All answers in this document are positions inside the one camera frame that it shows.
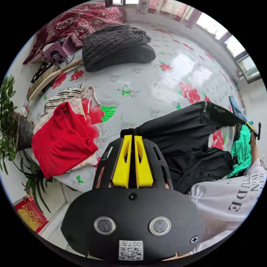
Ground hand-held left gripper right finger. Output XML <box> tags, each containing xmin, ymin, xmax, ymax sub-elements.
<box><xmin>134</xmin><ymin>135</ymin><xmax>154</xmax><ymax>189</ymax></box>

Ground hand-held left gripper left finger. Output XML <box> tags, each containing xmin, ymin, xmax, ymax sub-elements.
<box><xmin>112</xmin><ymin>135</ymin><xmax>132</xmax><ymax>188</ymax></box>

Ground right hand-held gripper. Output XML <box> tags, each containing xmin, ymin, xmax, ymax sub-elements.
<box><xmin>245</xmin><ymin>122</ymin><xmax>260</xmax><ymax>140</ymax></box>

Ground black pants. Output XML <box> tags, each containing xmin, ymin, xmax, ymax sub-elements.
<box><xmin>120</xmin><ymin>101</ymin><xmax>248</xmax><ymax>195</ymax></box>

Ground person's right forearm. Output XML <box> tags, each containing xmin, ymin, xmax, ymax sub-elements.
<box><xmin>250</xmin><ymin>143</ymin><xmax>260</xmax><ymax>167</ymax></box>

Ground person's left hand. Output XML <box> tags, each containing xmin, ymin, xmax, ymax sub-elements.
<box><xmin>160</xmin><ymin>253</ymin><xmax>191</xmax><ymax>261</ymax></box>

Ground green garment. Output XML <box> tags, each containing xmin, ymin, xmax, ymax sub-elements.
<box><xmin>227</xmin><ymin>125</ymin><xmax>253</xmax><ymax>178</ymax></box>

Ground blue jeans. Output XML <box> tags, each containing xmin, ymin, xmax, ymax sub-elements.
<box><xmin>228</xmin><ymin>95</ymin><xmax>248</xmax><ymax>124</ymax></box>

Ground pile of clothes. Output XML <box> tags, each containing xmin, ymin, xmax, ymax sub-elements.
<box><xmin>31</xmin><ymin>83</ymin><xmax>105</xmax><ymax>180</ymax></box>

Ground window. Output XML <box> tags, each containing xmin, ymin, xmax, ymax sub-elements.
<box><xmin>196</xmin><ymin>12</ymin><xmax>263</xmax><ymax>84</ymax></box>

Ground person's body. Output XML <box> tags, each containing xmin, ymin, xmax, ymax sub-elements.
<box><xmin>185</xmin><ymin>154</ymin><xmax>267</xmax><ymax>255</ymax></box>

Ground bed with floral sheet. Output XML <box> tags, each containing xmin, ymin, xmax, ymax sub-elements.
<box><xmin>22</xmin><ymin>22</ymin><xmax>248</xmax><ymax>193</ymax></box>

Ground red and gold poster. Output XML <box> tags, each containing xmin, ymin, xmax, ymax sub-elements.
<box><xmin>13</xmin><ymin>197</ymin><xmax>50</xmax><ymax>234</ymax></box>

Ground dark grey knitted sweater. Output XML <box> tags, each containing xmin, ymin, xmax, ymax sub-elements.
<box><xmin>81</xmin><ymin>24</ymin><xmax>157</xmax><ymax>73</ymax></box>

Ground potted green plant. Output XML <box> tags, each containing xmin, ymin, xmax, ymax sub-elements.
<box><xmin>0</xmin><ymin>75</ymin><xmax>54</xmax><ymax>214</ymax></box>

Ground black eye mask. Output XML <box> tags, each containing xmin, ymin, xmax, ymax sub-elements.
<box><xmin>31</xmin><ymin>61</ymin><xmax>52</xmax><ymax>84</ymax></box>

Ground pink box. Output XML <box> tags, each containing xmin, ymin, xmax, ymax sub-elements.
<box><xmin>42</xmin><ymin>36</ymin><xmax>78</xmax><ymax>63</ymax></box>

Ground pink curtain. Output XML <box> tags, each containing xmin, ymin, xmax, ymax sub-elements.
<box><xmin>147</xmin><ymin>0</ymin><xmax>203</xmax><ymax>29</ymax></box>

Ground red patterned blanket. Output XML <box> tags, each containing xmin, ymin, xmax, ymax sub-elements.
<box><xmin>22</xmin><ymin>1</ymin><xmax>127</xmax><ymax>65</ymax></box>

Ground wooden-handled brush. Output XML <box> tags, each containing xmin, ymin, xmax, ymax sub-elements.
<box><xmin>26</xmin><ymin>58</ymin><xmax>84</xmax><ymax>103</ymax></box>

